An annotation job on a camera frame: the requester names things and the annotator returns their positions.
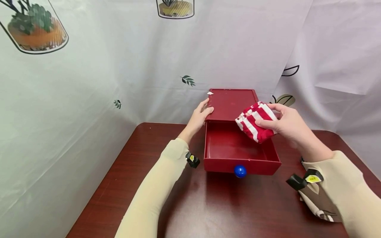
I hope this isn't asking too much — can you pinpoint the person's left hand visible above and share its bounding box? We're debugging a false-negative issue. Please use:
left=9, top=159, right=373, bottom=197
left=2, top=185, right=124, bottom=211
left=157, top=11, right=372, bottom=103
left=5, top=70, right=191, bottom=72
left=178, top=98, right=214, bottom=143

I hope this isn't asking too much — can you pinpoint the person's right hand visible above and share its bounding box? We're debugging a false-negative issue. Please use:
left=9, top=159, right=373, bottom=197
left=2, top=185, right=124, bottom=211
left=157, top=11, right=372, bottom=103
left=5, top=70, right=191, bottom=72
left=255, top=103, right=317, bottom=148

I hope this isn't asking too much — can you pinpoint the red white striped cloth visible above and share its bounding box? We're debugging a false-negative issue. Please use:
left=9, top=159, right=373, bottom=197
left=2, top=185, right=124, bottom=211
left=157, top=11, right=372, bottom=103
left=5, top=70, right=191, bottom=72
left=235, top=101, right=279, bottom=144

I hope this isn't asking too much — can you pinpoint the red drawer cabinet box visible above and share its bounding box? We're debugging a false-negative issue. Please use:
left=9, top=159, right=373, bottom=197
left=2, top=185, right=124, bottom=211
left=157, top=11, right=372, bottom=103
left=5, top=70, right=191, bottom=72
left=205, top=88, right=260, bottom=123

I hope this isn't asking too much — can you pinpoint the person's left forearm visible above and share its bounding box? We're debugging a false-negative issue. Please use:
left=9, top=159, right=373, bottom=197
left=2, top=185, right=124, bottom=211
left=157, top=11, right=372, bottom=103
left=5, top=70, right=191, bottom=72
left=114, top=132, right=191, bottom=238

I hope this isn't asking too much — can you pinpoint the person's right forearm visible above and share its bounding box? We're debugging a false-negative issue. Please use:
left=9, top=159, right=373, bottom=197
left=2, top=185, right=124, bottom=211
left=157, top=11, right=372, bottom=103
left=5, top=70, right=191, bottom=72
left=296, top=134, right=381, bottom=238

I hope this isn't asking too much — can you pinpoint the red drawer with blue knob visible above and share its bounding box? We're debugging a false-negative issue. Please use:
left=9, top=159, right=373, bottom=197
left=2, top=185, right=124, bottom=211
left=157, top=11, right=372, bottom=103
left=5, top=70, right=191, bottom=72
left=203, top=120, right=282, bottom=179

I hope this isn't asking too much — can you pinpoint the black wrist band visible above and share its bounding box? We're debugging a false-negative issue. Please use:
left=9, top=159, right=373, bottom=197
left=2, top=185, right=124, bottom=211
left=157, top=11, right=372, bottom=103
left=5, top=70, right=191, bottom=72
left=286, top=157, right=324, bottom=191
left=185, top=151, right=200, bottom=169

